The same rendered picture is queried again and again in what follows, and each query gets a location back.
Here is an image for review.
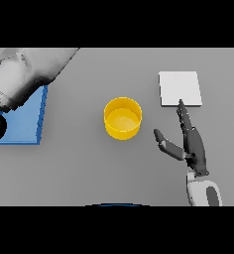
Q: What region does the blue tray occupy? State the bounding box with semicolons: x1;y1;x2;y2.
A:
0;84;49;146

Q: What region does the yellow bowl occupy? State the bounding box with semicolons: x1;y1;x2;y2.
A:
103;96;144;141

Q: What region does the pale square measuring scale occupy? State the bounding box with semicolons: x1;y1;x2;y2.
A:
158;70;203;108

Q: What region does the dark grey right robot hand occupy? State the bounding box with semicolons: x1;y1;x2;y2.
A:
153;98;210;178

